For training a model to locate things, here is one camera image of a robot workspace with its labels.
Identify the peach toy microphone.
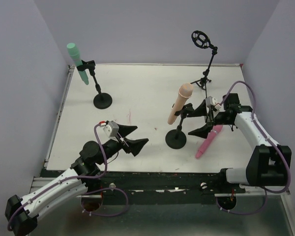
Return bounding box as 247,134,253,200
167,83,194,125

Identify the black round-base clip stand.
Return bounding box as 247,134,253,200
77,60,113,110

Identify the black tripod ring stand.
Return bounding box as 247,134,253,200
190,30,218,97

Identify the green toy microphone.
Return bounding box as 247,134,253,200
66,43,89,85

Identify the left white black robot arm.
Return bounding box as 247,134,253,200
4,121,149,236

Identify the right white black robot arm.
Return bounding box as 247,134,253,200
189,93,292,187

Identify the pink toy microphone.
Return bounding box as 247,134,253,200
195,125,223,159

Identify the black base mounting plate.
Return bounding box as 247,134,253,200
40,169,246,206

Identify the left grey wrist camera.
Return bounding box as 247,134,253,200
103,121,119,138

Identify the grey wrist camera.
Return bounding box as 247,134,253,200
103,121,119,138
205,96,222,112

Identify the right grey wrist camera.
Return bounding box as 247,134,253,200
205,96,222,112

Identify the left aluminium rail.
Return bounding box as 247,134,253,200
29,177,56,193

